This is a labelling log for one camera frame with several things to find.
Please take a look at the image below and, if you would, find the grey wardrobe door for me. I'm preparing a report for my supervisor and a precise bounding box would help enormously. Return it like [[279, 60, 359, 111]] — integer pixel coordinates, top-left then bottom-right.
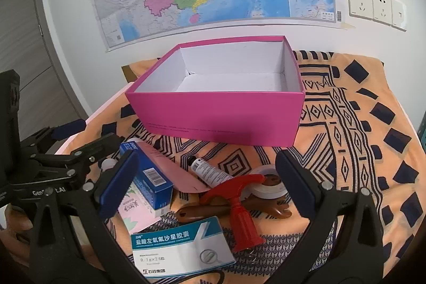
[[0, 0, 90, 138]]

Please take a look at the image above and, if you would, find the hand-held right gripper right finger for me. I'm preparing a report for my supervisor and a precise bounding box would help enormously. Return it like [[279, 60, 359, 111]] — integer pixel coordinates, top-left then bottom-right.
[[275, 149, 400, 284]]

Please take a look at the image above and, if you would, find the dark blue carton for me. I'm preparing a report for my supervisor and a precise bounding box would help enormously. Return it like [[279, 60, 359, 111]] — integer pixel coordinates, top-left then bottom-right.
[[120, 142, 174, 217]]

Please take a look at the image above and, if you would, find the wooden headboard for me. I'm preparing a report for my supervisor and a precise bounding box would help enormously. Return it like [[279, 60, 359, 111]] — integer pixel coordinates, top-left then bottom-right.
[[121, 64, 138, 84]]

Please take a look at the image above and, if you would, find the white tape roll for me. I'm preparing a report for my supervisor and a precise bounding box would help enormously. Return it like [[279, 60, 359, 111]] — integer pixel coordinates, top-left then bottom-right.
[[248, 165, 289, 201]]

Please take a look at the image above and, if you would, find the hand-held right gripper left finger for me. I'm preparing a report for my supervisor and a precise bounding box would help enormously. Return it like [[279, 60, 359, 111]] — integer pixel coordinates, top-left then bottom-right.
[[28, 149, 140, 284]]

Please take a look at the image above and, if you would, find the pink cardboard box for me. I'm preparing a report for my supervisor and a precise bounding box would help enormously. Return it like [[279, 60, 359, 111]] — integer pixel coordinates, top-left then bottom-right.
[[125, 35, 305, 148]]

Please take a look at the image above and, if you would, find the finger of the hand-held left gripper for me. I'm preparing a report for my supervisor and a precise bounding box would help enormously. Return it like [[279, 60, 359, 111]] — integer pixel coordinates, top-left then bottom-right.
[[31, 133, 126, 177], [21, 119, 86, 155]]

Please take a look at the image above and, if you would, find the orange patterned blanket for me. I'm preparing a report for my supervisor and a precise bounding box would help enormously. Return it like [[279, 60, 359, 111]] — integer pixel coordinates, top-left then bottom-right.
[[63, 50, 422, 284]]

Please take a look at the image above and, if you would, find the brown wooden comb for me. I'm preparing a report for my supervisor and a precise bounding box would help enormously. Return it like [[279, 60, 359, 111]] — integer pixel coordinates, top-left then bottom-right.
[[176, 194, 293, 224]]

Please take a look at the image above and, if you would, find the pink mattress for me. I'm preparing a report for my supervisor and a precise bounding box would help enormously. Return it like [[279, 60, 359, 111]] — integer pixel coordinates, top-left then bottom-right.
[[56, 84, 134, 155]]

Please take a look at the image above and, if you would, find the white wall socket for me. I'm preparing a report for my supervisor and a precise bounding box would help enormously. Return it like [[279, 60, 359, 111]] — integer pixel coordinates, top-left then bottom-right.
[[372, 0, 394, 26], [391, 0, 407, 31], [347, 0, 375, 20]]

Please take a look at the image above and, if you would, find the white and teal medicine box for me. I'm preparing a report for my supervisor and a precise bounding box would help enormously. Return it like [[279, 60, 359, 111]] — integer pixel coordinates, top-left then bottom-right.
[[131, 216, 237, 278]]

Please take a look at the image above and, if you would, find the plain pink tube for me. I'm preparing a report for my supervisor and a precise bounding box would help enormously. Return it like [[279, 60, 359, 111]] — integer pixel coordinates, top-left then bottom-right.
[[133, 141, 209, 194]]

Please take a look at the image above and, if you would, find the pink leaf print tube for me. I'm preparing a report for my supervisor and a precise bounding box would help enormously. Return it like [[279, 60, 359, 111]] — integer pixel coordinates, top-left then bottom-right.
[[100, 159, 161, 233]]

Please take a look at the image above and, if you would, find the red T-handle tool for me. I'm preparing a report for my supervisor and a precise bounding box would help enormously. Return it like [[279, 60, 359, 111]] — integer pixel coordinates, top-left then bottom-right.
[[200, 174, 267, 252]]

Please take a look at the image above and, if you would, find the small white black-capped tube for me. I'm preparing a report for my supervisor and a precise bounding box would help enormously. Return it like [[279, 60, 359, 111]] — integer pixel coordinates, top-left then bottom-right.
[[189, 156, 235, 189]]

